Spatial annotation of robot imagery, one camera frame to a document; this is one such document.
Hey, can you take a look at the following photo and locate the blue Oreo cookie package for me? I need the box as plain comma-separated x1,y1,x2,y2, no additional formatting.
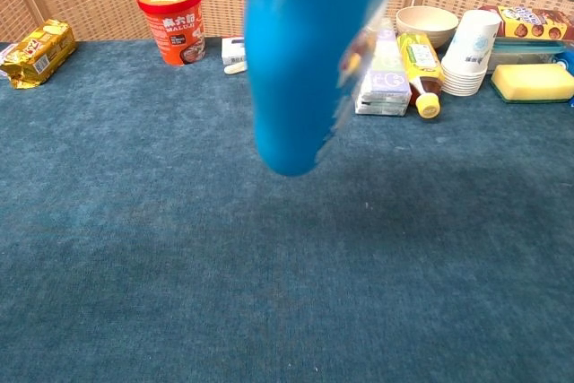
552,51,574,109

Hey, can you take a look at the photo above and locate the brown chocolate cookie pack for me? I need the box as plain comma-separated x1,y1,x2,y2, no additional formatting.
477,4,574,42

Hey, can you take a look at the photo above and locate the red instant noodle cup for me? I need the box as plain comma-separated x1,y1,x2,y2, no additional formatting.
136,0,206,66

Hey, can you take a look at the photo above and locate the clear container teal lid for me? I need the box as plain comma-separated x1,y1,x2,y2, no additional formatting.
486,38,567,73

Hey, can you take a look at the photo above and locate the blue felt table cover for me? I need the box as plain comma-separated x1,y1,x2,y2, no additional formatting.
0,39,574,383

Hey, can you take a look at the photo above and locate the yellow sponge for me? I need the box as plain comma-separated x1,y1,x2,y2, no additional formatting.
490,63,574,105

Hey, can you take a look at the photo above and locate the gold biscuit packet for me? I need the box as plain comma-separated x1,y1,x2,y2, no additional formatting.
0,19,77,90

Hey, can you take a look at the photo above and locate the stack of paper cups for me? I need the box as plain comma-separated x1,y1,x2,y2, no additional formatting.
440,9,502,98

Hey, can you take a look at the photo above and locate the white box red blue print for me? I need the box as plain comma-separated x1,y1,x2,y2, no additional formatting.
221,36,248,65

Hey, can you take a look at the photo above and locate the beige bowl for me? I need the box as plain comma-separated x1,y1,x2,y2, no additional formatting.
395,5,460,49

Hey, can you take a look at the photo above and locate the tea bottle yellow cap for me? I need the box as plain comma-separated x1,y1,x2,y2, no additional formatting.
396,31,445,121

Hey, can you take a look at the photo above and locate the pastel tissue pack bundle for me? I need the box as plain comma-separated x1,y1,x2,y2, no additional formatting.
353,28,413,118

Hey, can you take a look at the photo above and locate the blue pump detergent bottle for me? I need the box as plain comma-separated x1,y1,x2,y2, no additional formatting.
244,0,404,178

